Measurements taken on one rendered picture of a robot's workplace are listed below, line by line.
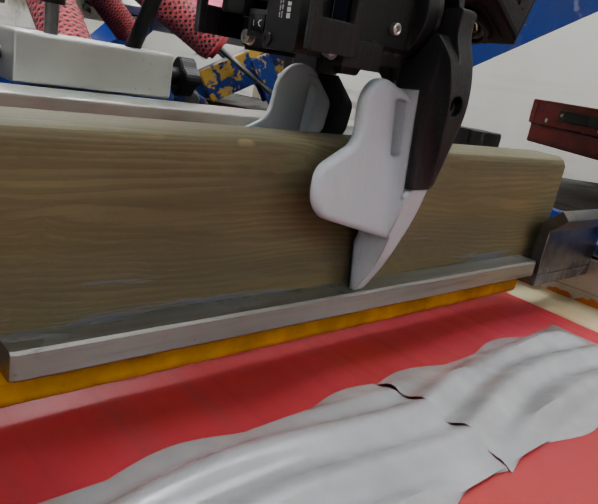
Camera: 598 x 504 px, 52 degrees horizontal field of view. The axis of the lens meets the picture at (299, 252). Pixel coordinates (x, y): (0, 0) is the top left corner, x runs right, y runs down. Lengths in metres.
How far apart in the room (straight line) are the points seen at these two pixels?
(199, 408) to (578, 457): 0.16
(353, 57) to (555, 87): 2.25
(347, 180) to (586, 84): 2.20
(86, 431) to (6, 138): 0.10
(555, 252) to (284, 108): 0.23
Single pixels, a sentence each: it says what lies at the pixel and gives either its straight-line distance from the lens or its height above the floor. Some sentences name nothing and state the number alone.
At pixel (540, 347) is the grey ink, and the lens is 0.38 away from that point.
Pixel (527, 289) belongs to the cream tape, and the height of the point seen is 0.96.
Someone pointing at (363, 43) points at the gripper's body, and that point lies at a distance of 0.23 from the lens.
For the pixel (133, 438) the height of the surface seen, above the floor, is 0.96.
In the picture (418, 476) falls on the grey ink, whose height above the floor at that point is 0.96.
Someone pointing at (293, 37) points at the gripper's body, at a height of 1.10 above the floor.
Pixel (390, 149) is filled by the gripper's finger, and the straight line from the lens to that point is 0.26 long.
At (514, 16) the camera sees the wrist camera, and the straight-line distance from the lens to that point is 0.33.
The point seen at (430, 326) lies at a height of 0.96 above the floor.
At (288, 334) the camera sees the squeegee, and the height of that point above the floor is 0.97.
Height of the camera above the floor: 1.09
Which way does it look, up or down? 17 degrees down
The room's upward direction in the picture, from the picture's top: 10 degrees clockwise
